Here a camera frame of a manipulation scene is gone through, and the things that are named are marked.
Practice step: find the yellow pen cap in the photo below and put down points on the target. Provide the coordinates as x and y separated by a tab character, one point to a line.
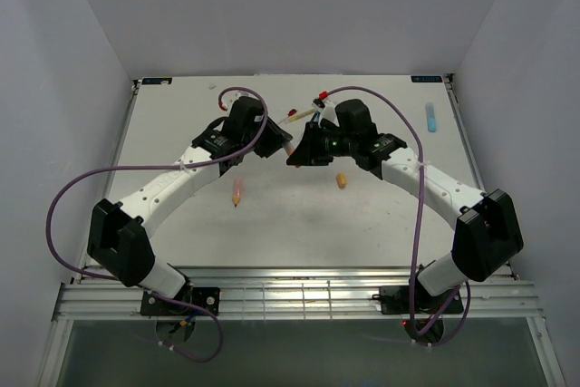
341	181

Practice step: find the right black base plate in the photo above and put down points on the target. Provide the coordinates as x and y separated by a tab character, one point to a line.
395	299

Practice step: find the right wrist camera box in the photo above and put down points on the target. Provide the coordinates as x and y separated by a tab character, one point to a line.
354	119

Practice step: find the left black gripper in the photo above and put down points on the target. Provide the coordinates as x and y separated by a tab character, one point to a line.
275	135

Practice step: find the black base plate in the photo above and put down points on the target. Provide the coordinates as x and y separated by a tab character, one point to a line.
205	297
395	299

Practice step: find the orange highlighter pen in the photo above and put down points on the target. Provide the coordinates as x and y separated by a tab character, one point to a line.
288	147

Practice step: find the blue corner label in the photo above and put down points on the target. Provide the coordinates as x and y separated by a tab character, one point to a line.
156	81
426	79

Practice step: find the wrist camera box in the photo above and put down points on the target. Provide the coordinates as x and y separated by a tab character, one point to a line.
354	119
244	119

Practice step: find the red tipped pen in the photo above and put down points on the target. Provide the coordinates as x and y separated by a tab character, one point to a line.
289	115

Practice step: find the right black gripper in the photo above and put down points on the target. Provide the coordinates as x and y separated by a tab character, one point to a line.
308	152

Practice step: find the yellow highlighter pen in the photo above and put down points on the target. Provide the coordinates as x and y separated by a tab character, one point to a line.
237	192

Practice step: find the left blue corner label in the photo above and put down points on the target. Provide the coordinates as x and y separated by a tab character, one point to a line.
156	81

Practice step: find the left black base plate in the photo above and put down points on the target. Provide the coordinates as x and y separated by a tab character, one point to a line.
205	297

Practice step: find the right blue corner label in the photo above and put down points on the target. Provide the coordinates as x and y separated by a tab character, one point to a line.
426	79

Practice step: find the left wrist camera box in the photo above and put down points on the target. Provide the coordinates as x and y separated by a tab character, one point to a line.
244	119

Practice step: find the yellow barrel pen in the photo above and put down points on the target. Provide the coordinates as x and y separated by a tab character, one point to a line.
302	115

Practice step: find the blue highlighter pen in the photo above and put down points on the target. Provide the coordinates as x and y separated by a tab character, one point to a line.
431	120

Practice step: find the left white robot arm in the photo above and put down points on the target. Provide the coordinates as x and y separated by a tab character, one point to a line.
120	232

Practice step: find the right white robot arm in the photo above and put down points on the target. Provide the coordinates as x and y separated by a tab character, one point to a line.
485	225

